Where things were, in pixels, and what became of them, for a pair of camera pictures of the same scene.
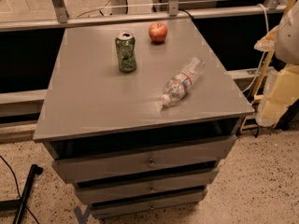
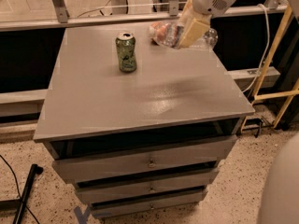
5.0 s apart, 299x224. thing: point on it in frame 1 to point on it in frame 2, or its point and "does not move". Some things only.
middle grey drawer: [102, 191] does not move
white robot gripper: [288, 38] to [209, 1]
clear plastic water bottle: [176, 89] to [168, 34]
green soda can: [124, 44] does not move
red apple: [158, 32] does not move
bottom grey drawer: [99, 210] does not move
